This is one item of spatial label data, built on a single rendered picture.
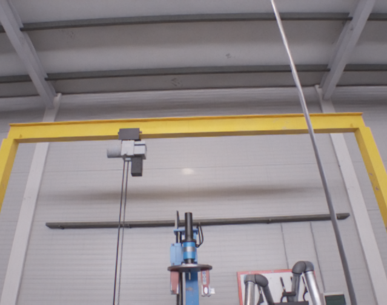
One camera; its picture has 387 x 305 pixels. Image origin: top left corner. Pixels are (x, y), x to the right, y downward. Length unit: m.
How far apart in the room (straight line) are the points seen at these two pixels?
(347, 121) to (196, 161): 3.30
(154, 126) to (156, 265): 2.87
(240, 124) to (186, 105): 3.35
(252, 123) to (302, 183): 2.82
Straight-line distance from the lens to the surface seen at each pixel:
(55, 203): 6.96
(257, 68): 7.56
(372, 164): 4.60
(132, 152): 4.05
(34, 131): 4.89
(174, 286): 3.96
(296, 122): 4.60
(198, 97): 7.72
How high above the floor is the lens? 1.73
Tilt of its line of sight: 29 degrees up
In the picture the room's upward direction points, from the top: 2 degrees counter-clockwise
